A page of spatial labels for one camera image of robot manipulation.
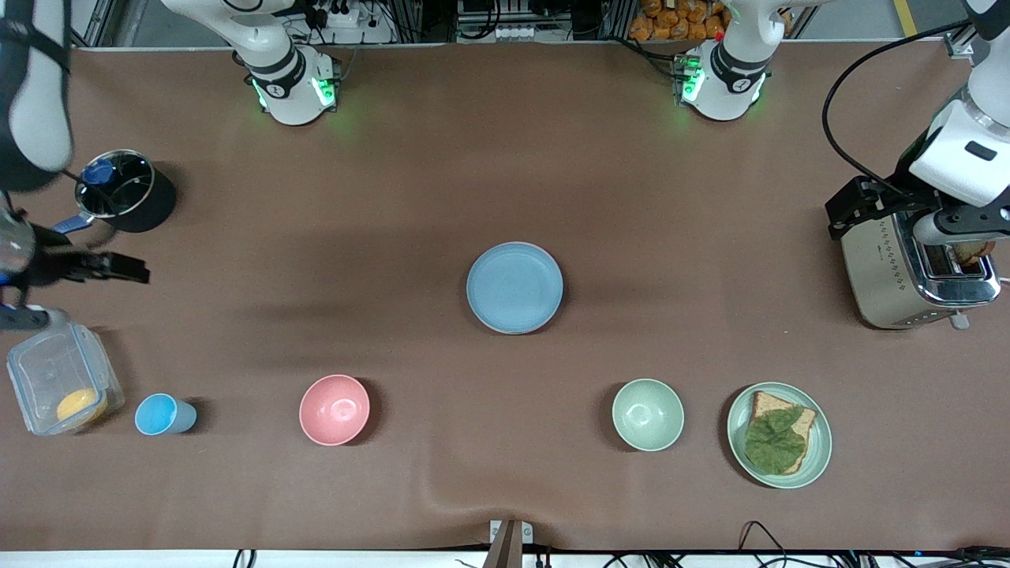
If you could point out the blue plate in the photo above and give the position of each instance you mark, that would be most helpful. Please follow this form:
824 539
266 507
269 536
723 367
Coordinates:
514 288

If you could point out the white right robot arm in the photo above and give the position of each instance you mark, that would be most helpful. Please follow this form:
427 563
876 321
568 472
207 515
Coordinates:
276 71

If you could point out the beige chrome toaster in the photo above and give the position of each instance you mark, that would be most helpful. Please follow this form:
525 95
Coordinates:
880 276

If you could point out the glass lid blue knob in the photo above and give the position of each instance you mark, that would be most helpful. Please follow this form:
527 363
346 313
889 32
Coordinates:
118 185

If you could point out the brown toast slice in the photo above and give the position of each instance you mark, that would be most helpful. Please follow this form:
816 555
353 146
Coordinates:
972 252

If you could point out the clear container blue seal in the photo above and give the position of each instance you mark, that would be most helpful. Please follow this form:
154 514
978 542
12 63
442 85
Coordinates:
47 371

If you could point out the yellow round sponge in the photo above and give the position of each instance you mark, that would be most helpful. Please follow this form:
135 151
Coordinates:
80 406

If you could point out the light blue cup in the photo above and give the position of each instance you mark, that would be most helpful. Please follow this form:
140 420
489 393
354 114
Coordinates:
158 415

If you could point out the bread slice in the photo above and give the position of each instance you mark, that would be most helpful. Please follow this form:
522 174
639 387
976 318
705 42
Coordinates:
769 404

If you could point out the green plate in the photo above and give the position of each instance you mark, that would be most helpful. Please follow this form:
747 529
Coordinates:
821 442

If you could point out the green lettuce leaf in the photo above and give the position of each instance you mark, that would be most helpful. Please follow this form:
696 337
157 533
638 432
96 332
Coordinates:
773 446

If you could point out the pink bowl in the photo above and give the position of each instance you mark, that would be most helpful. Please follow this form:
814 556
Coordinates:
334 410

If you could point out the bag of orange buns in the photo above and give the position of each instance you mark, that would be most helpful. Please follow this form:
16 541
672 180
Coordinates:
678 20

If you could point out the green bowl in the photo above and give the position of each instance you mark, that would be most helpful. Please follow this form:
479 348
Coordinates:
648 415

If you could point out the white power strip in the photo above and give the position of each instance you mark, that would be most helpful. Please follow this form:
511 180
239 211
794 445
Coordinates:
339 16
522 32

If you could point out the aluminium frame profile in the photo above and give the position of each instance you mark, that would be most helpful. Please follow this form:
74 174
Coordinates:
959 43

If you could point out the metal mounting bracket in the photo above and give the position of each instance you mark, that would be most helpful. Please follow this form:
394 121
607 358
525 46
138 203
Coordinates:
509 544

